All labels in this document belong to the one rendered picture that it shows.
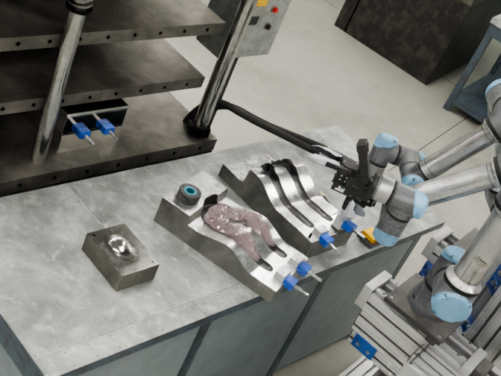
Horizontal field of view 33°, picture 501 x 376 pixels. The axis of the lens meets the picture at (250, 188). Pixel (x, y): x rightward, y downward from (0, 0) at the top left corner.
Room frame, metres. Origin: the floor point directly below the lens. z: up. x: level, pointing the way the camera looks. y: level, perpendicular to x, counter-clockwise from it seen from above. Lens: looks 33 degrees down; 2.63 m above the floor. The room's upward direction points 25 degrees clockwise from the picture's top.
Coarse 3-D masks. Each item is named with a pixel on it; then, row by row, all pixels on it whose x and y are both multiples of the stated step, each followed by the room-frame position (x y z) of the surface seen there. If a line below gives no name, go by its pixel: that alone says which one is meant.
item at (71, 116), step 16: (32, 112) 2.57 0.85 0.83; (64, 112) 2.47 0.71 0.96; (80, 112) 2.51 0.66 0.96; (96, 112) 2.57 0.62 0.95; (112, 112) 2.63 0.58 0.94; (64, 128) 2.46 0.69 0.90; (96, 128) 2.59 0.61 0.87; (64, 144) 2.48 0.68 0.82; (80, 144) 2.54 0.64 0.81; (96, 144) 2.61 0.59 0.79
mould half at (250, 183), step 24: (240, 168) 2.77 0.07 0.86; (240, 192) 2.68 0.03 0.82; (264, 192) 2.63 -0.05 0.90; (288, 192) 2.70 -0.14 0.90; (312, 192) 2.79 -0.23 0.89; (288, 216) 2.57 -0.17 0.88; (312, 216) 2.64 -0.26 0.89; (288, 240) 2.53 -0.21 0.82; (312, 240) 2.49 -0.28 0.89; (336, 240) 2.62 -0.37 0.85
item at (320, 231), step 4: (316, 228) 2.53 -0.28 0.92; (320, 228) 2.54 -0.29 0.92; (324, 228) 2.55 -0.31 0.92; (312, 232) 2.54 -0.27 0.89; (316, 232) 2.53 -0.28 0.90; (320, 232) 2.52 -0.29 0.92; (324, 232) 2.54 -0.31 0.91; (328, 232) 2.56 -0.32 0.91; (316, 236) 2.52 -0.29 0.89; (320, 236) 2.52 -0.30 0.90; (324, 236) 2.53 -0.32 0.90; (328, 236) 2.54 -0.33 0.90; (320, 240) 2.52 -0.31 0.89; (324, 240) 2.51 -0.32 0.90; (328, 240) 2.51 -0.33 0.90; (332, 240) 2.52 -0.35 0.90; (324, 244) 2.50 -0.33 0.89; (328, 244) 2.51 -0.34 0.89; (332, 244) 2.51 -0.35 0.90; (336, 248) 2.50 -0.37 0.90; (340, 252) 2.49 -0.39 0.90
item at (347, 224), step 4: (336, 216) 2.63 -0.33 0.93; (344, 216) 2.63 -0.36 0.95; (336, 220) 2.63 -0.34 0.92; (344, 220) 2.62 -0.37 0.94; (348, 220) 2.65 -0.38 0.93; (332, 224) 2.63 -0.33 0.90; (336, 224) 2.62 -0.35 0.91; (340, 224) 2.62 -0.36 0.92; (344, 224) 2.61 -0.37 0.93; (348, 224) 2.61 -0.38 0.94; (352, 224) 2.63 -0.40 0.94; (336, 228) 2.62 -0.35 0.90; (340, 228) 2.62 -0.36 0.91; (344, 228) 2.61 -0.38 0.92; (348, 228) 2.60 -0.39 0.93; (352, 228) 2.60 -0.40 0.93; (348, 232) 2.60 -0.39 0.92; (352, 232) 2.61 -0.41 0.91; (356, 232) 2.60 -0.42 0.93; (360, 236) 2.59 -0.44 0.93; (364, 236) 2.58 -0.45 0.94
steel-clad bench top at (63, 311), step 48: (288, 144) 3.21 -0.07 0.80; (336, 144) 3.39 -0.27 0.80; (48, 192) 2.22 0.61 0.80; (96, 192) 2.33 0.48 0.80; (144, 192) 2.45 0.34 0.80; (336, 192) 3.01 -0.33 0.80; (0, 240) 1.92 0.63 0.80; (48, 240) 2.01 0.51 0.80; (144, 240) 2.21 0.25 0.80; (0, 288) 1.74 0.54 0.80; (48, 288) 1.82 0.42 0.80; (96, 288) 1.90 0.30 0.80; (144, 288) 1.99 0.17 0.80; (192, 288) 2.09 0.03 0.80; (240, 288) 2.19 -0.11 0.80; (48, 336) 1.65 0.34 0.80; (96, 336) 1.72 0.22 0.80; (144, 336) 1.80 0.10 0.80
